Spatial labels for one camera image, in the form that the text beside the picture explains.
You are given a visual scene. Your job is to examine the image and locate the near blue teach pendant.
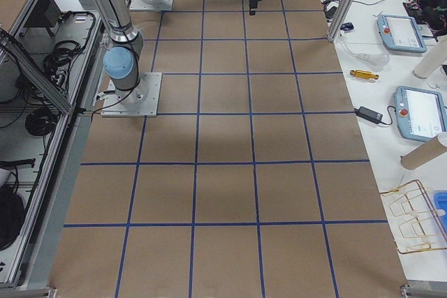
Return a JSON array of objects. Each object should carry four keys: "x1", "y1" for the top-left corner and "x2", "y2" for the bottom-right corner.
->
[{"x1": 394, "y1": 86, "x2": 446, "y2": 142}]

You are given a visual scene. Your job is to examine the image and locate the white light bulb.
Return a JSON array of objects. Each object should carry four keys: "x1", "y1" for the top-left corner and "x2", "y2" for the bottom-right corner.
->
[{"x1": 338, "y1": 31, "x2": 390, "y2": 70}]

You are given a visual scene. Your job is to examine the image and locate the metal cylinder connector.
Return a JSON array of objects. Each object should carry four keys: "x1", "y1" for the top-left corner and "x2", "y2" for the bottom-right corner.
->
[{"x1": 349, "y1": 70, "x2": 379, "y2": 80}]

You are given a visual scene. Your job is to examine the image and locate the gold wire rack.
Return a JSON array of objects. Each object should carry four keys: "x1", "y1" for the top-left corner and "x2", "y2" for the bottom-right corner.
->
[{"x1": 380, "y1": 179, "x2": 446, "y2": 255}]

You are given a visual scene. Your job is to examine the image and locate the blue teach pendant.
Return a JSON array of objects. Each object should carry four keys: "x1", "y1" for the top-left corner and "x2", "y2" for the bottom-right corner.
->
[
  {"x1": 394, "y1": 86, "x2": 446, "y2": 142},
  {"x1": 377, "y1": 15, "x2": 427, "y2": 54}
]

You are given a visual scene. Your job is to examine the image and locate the near cardboard tube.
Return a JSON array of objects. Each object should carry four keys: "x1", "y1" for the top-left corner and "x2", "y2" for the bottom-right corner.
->
[{"x1": 400, "y1": 132, "x2": 446, "y2": 170}]

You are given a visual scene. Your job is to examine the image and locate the blue plastic tray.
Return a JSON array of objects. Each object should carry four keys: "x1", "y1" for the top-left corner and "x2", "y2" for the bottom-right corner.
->
[{"x1": 433, "y1": 191, "x2": 447, "y2": 229}]

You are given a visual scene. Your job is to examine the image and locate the far blue teach pendant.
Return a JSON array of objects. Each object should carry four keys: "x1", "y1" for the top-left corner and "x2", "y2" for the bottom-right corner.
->
[{"x1": 377, "y1": 15, "x2": 427, "y2": 54}]

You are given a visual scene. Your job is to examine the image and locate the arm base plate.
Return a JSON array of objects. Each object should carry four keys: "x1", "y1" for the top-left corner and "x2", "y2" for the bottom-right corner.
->
[
  {"x1": 129, "y1": 0, "x2": 173, "y2": 12},
  {"x1": 100, "y1": 73, "x2": 162, "y2": 117}
]

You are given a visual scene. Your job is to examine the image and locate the aluminium frame rail left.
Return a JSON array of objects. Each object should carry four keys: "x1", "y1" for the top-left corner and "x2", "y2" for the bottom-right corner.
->
[{"x1": 1, "y1": 29, "x2": 74, "y2": 114}]

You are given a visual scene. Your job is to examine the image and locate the coiled black cables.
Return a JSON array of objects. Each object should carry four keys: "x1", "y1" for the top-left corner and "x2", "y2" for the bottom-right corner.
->
[{"x1": 24, "y1": 105, "x2": 59, "y2": 138}]

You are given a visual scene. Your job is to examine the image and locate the black power adapter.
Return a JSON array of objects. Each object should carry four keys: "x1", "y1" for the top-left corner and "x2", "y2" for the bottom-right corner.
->
[{"x1": 354, "y1": 106, "x2": 383, "y2": 124}]

